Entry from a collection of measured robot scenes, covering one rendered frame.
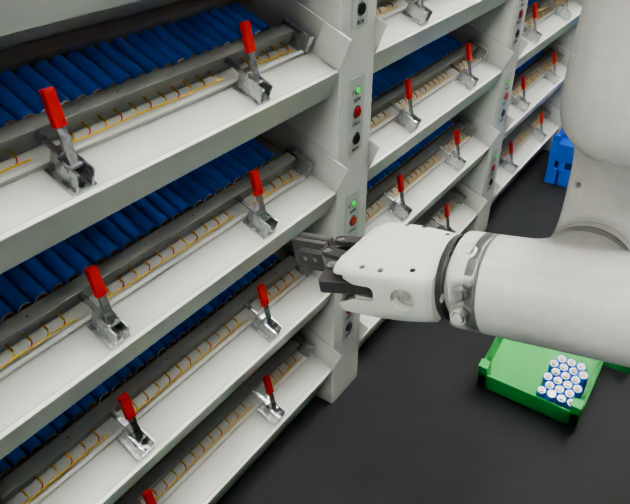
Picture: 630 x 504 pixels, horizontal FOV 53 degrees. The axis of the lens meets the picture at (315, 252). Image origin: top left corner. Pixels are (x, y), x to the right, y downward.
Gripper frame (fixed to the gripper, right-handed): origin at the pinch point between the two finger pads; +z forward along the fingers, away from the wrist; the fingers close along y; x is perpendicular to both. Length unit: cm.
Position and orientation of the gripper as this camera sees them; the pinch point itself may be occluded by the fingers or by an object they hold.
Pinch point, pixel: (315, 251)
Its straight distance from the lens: 63.2
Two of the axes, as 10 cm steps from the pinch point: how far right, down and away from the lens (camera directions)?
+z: -8.0, -1.5, 5.8
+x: -1.7, -8.7, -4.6
